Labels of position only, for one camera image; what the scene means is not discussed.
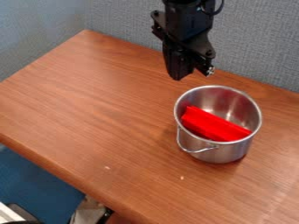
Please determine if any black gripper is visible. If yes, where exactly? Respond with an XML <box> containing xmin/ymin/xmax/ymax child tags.
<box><xmin>151</xmin><ymin>0</ymin><xmax>217</xmax><ymax>81</ymax></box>

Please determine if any red plastic block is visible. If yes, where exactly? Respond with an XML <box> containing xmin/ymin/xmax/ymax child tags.
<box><xmin>181</xmin><ymin>106</ymin><xmax>252</xmax><ymax>142</ymax></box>

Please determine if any stainless steel pot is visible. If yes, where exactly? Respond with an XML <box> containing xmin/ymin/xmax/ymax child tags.
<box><xmin>173</xmin><ymin>85</ymin><xmax>261</xmax><ymax>164</ymax></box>

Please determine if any white and black floor object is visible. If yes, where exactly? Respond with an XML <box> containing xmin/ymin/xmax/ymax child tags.
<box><xmin>0</xmin><ymin>202</ymin><xmax>40</xmax><ymax>224</ymax></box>

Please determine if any grey table leg bracket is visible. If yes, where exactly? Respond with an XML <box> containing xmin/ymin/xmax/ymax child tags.
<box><xmin>69</xmin><ymin>195</ymin><xmax>113</xmax><ymax>224</ymax></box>

